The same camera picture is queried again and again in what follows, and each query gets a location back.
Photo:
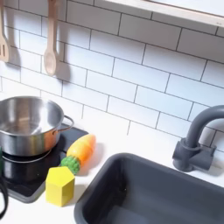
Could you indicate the orange toy carrot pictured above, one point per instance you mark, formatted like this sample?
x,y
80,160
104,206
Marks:
x,y
81,150

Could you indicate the wooden spoon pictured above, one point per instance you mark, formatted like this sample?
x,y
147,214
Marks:
x,y
50,59

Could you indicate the wooden slotted spatula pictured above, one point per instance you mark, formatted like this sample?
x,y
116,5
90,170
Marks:
x,y
3,49

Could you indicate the light wooden shelf edge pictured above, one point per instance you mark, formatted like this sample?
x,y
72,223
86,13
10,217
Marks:
x,y
175,13

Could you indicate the dark grey sink basin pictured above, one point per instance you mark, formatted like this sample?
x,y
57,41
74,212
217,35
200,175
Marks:
x,y
131,189

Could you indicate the black toy stove top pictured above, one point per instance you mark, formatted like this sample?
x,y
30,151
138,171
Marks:
x,y
26,178

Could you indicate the yellow hexagonal block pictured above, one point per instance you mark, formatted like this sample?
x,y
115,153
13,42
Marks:
x,y
59,188

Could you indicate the dark grey tap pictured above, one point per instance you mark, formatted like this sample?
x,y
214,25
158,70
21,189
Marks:
x,y
191,151

